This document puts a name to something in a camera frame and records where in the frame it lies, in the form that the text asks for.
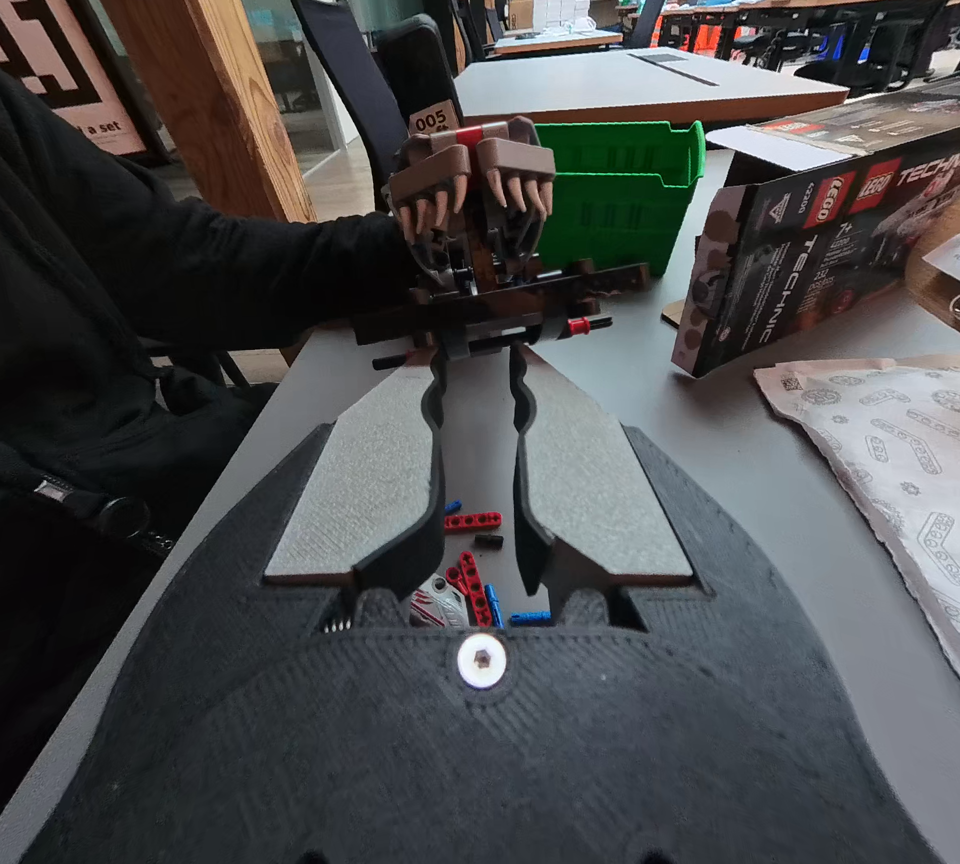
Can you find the person's left forearm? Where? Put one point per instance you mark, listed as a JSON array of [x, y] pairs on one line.
[[262, 264]]

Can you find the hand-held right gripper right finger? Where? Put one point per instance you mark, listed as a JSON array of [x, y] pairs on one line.
[[600, 496]]

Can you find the patterned paper bag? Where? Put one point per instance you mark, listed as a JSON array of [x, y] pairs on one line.
[[885, 459]]

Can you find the black office chair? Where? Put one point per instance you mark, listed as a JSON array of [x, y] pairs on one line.
[[649, 1]]

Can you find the white red toy panel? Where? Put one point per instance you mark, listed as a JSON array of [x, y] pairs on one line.
[[439, 605]]

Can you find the black white marker sign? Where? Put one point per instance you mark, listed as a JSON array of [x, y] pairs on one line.
[[45, 54]]

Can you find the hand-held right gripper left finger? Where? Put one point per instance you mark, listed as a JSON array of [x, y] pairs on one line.
[[360, 496]]

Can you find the stack of white boxes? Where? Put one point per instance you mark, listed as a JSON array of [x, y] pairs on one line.
[[562, 9]]

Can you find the grey desk wood edge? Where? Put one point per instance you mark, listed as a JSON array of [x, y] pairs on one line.
[[637, 84]]

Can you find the person's black jacket torso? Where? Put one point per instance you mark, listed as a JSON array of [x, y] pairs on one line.
[[60, 354]]

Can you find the red bent toy beam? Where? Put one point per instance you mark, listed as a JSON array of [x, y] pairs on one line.
[[469, 583]]

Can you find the dark office chair back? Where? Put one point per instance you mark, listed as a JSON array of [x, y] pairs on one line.
[[337, 76]]

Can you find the grey red toy brick model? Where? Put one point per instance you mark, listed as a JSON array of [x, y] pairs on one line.
[[480, 159]]

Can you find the black toy pin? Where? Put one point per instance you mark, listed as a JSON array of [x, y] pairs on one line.
[[489, 541]]

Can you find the green plastic bin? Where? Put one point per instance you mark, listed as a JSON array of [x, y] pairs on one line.
[[622, 204]]

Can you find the cardboard toy set box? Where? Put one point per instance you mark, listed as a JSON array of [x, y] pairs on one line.
[[810, 256]]

